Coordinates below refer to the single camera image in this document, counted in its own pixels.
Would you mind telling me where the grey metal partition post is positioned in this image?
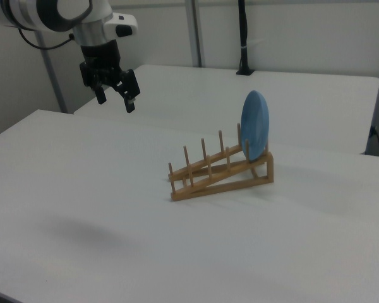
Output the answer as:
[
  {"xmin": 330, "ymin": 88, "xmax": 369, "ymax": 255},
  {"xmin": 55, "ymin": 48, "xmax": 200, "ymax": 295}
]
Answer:
[
  {"xmin": 185, "ymin": 0, "xmax": 207, "ymax": 68},
  {"xmin": 34, "ymin": 31, "xmax": 68, "ymax": 114}
]

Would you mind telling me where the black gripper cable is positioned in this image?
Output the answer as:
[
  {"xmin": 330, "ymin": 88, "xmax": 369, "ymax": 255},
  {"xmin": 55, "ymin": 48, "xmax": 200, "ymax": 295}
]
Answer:
[{"xmin": 18, "ymin": 27, "xmax": 75, "ymax": 51}]

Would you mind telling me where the blue plate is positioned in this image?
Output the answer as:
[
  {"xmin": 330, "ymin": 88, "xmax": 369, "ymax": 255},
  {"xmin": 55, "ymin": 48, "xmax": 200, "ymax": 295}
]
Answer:
[{"xmin": 240, "ymin": 90, "xmax": 270, "ymax": 161}]

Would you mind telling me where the black camera stand pole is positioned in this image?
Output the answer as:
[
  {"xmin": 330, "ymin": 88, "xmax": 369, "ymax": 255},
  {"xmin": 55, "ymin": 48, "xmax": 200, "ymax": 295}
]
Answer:
[{"xmin": 236, "ymin": 0, "xmax": 257, "ymax": 77}]

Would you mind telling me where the wooden plate rack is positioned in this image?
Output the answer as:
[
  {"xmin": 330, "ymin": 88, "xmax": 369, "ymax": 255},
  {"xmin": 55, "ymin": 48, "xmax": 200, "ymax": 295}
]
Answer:
[{"xmin": 167, "ymin": 122, "xmax": 275, "ymax": 203}]

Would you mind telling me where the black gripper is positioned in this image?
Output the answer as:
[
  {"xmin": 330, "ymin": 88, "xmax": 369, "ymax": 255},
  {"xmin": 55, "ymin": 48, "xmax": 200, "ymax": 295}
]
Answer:
[{"xmin": 79, "ymin": 40, "xmax": 141, "ymax": 114}]

